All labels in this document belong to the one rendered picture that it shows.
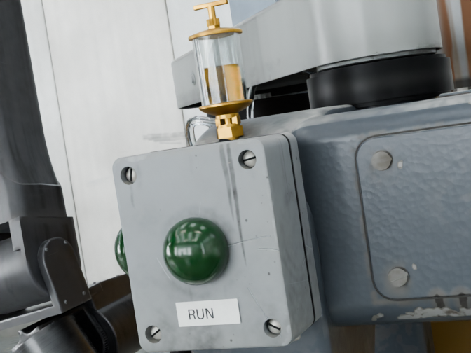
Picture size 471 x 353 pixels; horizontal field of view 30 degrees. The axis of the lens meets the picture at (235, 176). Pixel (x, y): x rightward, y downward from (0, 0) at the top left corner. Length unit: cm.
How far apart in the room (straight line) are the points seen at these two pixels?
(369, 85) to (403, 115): 11
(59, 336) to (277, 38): 28
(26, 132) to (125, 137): 568
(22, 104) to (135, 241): 35
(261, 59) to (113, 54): 579
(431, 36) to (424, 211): 17
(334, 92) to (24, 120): 29
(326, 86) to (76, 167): 612
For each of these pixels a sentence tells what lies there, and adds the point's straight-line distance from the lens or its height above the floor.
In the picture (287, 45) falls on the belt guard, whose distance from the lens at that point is 59.
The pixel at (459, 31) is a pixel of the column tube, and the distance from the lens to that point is 90.
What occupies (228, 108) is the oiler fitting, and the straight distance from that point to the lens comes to 45.
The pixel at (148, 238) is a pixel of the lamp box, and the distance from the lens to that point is 40.
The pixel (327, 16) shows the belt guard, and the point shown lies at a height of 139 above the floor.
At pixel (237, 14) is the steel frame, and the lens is 553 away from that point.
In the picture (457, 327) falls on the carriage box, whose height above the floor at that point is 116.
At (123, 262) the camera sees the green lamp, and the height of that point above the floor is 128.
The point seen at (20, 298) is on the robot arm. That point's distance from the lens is 70.
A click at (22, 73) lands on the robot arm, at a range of 74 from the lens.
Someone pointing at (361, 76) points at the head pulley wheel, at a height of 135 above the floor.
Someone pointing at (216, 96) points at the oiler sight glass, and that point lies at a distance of 45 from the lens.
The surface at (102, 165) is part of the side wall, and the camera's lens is 651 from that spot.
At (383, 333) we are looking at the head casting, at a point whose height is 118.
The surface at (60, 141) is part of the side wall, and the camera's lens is 669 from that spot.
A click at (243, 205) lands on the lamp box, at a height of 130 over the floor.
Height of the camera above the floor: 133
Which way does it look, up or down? 3 degrees down
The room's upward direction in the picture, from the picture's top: 9 degrees counter-clockwise
